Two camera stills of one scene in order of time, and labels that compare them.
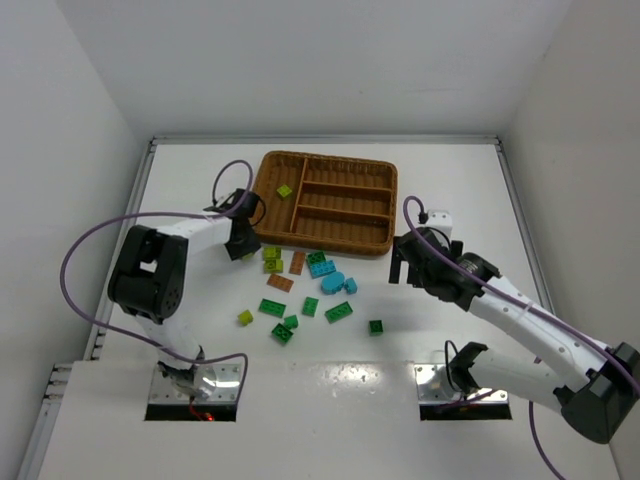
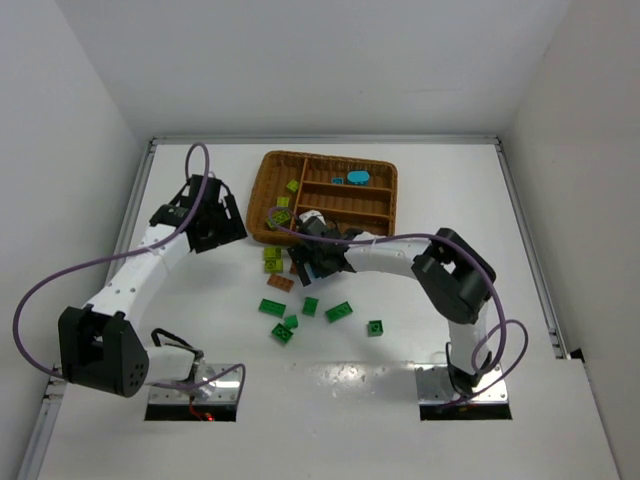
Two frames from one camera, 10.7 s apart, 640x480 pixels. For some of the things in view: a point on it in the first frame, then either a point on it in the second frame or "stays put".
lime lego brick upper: [272, 253] stays put
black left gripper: [243, 242] to [220, 223]
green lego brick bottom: [281, 334] stays put
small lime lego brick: [245, 317] to [293, 185]
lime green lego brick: [284, 190] to [277, 218]
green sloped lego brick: [291, 322] stays put
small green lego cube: [376, 328] stays put
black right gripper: [409, 259] to [310, 258]
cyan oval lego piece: [332, 283] to [358, 178]
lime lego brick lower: [272, 266] stays put
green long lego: [338, 312] stays put
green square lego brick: [310, 306] stays put
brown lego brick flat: [280, 282] stays put
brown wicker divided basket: [327, 202] stays put
